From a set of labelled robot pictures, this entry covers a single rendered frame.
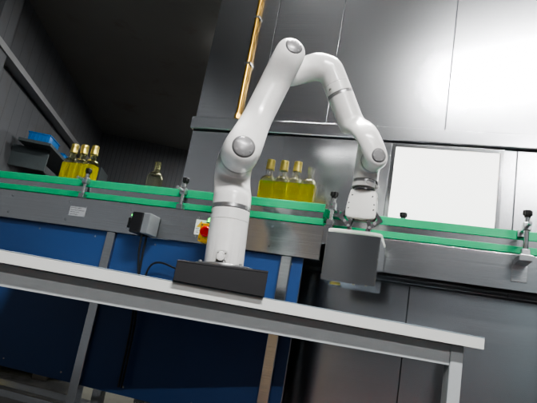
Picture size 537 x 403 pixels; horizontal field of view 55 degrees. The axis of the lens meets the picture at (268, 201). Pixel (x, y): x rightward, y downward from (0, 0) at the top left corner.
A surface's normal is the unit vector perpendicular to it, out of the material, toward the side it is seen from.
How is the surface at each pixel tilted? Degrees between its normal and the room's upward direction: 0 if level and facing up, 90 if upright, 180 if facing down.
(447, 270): 90
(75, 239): 90
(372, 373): 90
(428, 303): 90
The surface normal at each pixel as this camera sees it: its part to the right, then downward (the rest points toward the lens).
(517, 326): -0.27, -0.26
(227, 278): 0.13, -0.20
